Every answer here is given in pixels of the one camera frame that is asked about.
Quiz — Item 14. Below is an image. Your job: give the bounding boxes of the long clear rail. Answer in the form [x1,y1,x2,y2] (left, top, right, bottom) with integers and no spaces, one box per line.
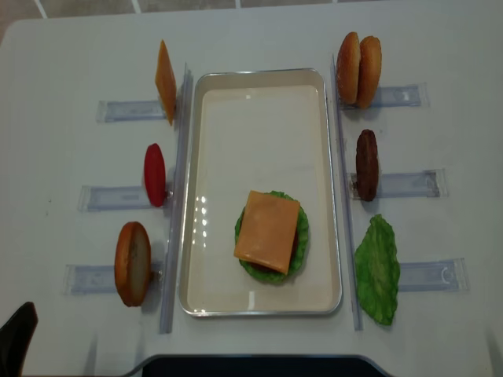
[331,55,363,331]
[160,66,193,334]

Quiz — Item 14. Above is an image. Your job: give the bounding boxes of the left long clear rail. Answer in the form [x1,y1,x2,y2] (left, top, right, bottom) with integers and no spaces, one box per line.
[160,66,193,334]

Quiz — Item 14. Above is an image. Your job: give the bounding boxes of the upright bun half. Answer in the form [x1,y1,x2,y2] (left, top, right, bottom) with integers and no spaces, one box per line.
[114,221,151,307]
[356,36,382,109]

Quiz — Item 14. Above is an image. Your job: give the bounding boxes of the white metal tray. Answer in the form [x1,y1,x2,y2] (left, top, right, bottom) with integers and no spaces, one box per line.
[178,68,342,317]

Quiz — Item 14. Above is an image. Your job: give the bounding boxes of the dark robot base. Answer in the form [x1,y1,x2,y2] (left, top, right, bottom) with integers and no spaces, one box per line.
[131,355,390,376]

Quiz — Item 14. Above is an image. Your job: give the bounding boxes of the clear holder for cheese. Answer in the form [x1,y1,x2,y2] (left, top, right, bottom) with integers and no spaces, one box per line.
[96,100,167,123]

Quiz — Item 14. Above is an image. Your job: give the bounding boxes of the upright bun half left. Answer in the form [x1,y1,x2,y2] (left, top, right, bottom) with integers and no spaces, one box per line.
[114,221,151,307]

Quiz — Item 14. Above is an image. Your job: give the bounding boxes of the clear holder for tomato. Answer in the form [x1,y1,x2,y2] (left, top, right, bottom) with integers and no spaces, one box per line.
[78,185,152,212]

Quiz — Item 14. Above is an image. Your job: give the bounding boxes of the orange cheese slice on burger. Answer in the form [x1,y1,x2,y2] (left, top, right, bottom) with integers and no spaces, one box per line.
[233,189,301,276]

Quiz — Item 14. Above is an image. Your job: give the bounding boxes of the clear holder for right buns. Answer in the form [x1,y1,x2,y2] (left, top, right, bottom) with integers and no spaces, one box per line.
[340,81,429,111]

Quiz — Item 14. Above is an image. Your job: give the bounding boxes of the clear holder for lettuce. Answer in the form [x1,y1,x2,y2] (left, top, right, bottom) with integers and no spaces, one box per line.
[398,258,470,292]

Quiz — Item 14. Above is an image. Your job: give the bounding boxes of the upright bun half right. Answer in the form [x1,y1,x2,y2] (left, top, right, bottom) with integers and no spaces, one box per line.
[356,36,382,109]

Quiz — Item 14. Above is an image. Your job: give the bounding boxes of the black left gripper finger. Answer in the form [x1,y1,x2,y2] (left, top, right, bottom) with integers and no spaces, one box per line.
[1,302,39,376]

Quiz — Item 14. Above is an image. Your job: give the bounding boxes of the clear holder for patty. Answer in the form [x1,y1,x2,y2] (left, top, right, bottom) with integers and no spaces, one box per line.
[375,169,449,199]

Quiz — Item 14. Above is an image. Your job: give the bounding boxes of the green lettuce leaf on burger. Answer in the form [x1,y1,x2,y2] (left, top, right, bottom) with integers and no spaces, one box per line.
[234,190,310,283]

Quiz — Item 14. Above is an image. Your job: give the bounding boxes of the upright orange cheese slice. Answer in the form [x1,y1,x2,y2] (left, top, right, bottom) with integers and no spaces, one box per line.
[155,40,177,125]

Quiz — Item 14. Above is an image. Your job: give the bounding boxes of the right long clear rail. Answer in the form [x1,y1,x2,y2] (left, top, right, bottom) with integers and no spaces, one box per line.
[331,55,363,331]

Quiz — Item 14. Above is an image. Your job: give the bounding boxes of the upright brown meat patty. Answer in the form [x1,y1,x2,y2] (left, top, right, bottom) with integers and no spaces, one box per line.
[356,130,380,202]

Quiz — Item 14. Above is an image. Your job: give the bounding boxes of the upright red tomato slice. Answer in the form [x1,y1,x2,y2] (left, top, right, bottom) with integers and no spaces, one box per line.
[144,143,167,207]

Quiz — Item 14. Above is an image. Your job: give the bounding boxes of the upright green lettuce leaf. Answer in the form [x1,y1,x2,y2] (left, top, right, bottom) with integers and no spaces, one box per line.
[354,214,400,326]

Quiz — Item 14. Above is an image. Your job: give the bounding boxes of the clear holder for left bun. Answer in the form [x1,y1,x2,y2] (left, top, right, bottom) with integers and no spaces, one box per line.
[62,260,163,296]

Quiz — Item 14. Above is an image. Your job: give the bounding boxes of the sesame bun top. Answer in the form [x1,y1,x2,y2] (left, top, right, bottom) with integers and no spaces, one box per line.
[336,31,361,104]

